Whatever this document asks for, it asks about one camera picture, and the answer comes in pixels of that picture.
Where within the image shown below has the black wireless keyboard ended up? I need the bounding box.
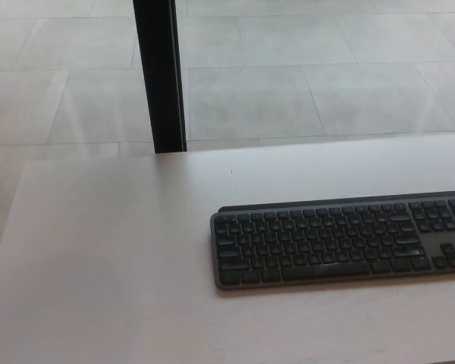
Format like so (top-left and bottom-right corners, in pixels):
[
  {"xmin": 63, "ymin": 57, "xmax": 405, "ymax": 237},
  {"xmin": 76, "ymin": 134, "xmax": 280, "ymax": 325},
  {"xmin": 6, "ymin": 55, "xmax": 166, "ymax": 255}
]
[{"xmin": 209, "ymin": 189, "xmax": 455, "ymax": 292}]

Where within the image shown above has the black metal window post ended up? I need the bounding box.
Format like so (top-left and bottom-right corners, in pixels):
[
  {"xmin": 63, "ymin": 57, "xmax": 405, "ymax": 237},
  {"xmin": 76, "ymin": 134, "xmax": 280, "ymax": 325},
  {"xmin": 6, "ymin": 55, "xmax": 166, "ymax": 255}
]
[{"xmin": 132, "ymin": 0, "xmax": 188, "ymax": 154}]

